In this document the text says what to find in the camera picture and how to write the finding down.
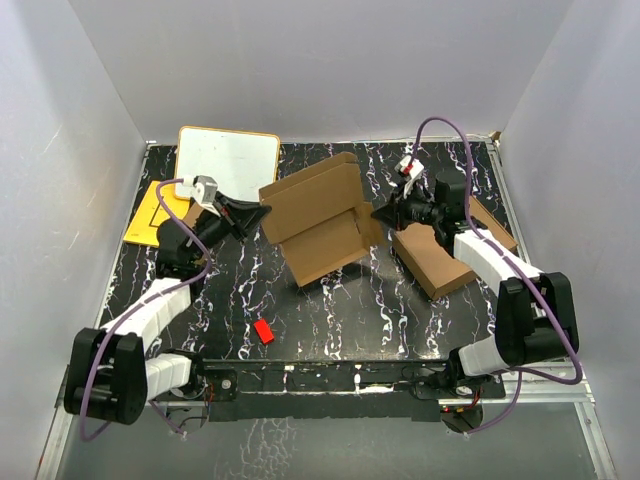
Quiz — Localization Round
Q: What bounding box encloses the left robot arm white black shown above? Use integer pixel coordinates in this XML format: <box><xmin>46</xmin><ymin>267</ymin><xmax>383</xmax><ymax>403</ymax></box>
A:
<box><xmin>63</xmin><ymin>193</ymin><xmax>271</xmax><ymax>425</ymax></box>

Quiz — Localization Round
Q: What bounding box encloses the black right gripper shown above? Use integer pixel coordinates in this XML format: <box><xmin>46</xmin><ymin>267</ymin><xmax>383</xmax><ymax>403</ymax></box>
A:
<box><xmin>371</xmin><ymin>180</ymin><xmax>443</xmax><ymax>232</ymax></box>

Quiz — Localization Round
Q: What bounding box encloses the yellow booklet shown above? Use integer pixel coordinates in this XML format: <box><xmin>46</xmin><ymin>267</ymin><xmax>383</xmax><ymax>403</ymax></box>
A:
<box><xmin>124</xmin><ymin>180</ymin><xmax>189</xmax><ymax>248</ymax></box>

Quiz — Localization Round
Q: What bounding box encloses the small red block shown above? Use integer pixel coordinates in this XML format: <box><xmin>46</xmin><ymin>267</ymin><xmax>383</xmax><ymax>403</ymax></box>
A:
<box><xmin>253</xmin><ymin>319</ymin><xmax>275</xmax><ymax>345</ymax></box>

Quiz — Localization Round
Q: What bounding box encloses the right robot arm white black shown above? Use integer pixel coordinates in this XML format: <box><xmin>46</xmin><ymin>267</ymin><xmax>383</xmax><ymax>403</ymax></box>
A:
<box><xmin>371</xmin><ymin>167</ymin><xmax>583</xmax><ymax>397</ymax></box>

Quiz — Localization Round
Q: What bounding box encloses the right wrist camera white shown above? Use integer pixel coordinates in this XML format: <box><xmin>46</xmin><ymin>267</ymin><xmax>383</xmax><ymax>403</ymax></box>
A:
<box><xmin>394</xmin><ymin>155</ymin><xmax>424</xmax><ymax>199</ymax></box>

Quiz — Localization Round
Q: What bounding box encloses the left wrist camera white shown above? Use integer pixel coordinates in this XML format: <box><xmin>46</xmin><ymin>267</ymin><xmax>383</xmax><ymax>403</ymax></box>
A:
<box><xmin>174</xmin><ymin>175</ymin><xmax>218</xmax><ymax>213</ymax></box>

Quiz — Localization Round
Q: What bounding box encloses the aluminium frame rail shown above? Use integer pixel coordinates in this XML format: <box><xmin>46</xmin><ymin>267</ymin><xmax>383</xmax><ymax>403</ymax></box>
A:
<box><xmin>40</xmin><ymin>373</ymin><xmax>616</xmax><ymax>479</ymax></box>

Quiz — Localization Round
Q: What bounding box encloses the white board yellow frame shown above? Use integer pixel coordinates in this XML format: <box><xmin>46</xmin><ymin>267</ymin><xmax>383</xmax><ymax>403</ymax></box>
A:
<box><xmin>174</xmin><ymin>126</ymin><xmax>280</xmax><ymax>202</ymax></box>

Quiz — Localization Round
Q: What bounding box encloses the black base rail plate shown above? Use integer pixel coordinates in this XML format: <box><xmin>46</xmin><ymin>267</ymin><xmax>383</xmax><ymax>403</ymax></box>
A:
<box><xmin>198</xmin><ymin>360</ymin><xmax>506</xmax><ymax>422</ymax></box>

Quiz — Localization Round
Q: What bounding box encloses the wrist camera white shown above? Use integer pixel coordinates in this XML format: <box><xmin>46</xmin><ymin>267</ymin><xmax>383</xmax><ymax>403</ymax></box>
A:
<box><xmin>174</xmin><ymin>175</ymin><xmax>218</xmax><ymax>213</ymax></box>
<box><xmin>394</xmin><ymin>155</ymin><xmax>424</xmax><ymax>199</ymax></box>

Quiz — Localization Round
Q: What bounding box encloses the closed brown cardboard box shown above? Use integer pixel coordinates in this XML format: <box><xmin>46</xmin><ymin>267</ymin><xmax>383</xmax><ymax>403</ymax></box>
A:
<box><xmin>391</xmin><ymin>195</ymin><xmax>519</xmax><ymax>302</ymax></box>

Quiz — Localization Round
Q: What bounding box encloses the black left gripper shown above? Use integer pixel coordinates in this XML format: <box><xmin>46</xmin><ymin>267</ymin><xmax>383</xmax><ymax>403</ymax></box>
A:
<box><xmin>188</xmin><ymin>193</ymin><xmax>273</xmax><ymax>263</ymax></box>

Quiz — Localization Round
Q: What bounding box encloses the small brown cardboard box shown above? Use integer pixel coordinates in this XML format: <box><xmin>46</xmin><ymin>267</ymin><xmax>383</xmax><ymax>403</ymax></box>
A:
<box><xmin>183</xmin><ymin>203</ymin><xmax>205</xmax><ymax>229</ymax></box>

